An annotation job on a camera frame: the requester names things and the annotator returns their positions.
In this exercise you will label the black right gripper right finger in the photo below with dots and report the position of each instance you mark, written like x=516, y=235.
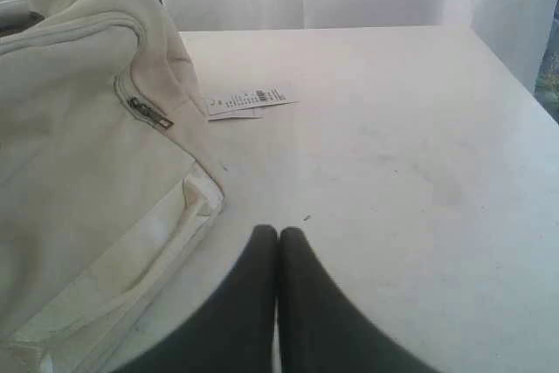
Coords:
x=320, y=329

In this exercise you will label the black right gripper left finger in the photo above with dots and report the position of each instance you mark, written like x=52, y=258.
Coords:
x=233, y=330

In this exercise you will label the cream duffel bag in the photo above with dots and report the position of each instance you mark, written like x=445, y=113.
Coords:
x=107, y=182

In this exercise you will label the white paper hang tag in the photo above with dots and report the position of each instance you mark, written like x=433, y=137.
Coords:
x=248, y=104

